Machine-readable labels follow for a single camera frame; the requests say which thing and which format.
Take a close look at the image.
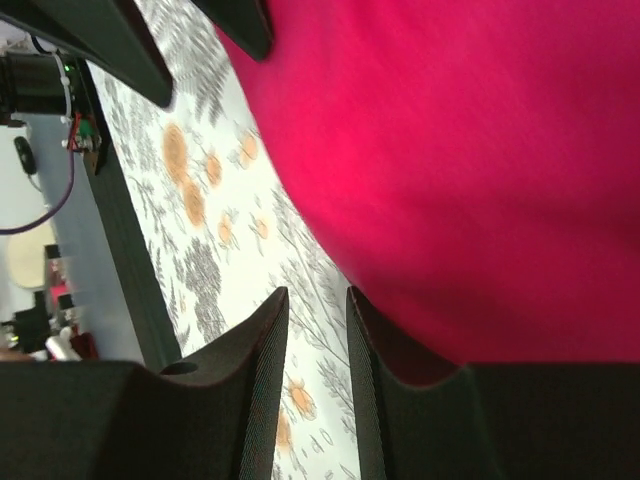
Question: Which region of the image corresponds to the magenta t shirt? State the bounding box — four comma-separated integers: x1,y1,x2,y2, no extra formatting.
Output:
222,1,639,363

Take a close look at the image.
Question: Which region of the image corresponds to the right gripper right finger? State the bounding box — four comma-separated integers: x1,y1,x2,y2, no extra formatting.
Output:
346,287,473,479

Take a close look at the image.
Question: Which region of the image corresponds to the floral table mat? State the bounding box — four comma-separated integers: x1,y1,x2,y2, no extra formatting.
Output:
92,1,360,479

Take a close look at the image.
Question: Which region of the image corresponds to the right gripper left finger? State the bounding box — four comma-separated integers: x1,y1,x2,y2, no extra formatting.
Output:
160,287,289,479

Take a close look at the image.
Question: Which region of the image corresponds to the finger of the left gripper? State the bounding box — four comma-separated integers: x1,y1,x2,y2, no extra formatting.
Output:
193,0,274,61
1,0,173,107

